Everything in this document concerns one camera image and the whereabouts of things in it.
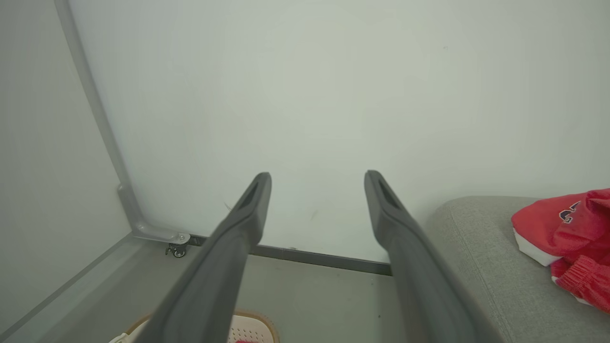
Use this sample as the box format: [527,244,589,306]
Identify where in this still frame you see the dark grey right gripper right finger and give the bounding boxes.
[364,170,501,343]

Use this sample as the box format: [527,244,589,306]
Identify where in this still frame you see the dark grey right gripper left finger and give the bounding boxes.
[132,171,272,343]

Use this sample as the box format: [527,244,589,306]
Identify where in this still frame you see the red jersey with dark print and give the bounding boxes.
[511,188,610,314]

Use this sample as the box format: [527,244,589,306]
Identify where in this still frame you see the grey fabric sofa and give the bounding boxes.
[423,195,610,343]

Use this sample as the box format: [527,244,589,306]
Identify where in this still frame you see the cream perforated laundry basket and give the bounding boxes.
[109,310,281,343]

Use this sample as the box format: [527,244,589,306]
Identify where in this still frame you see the black baseboard strip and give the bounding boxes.
[188,234,393,277]

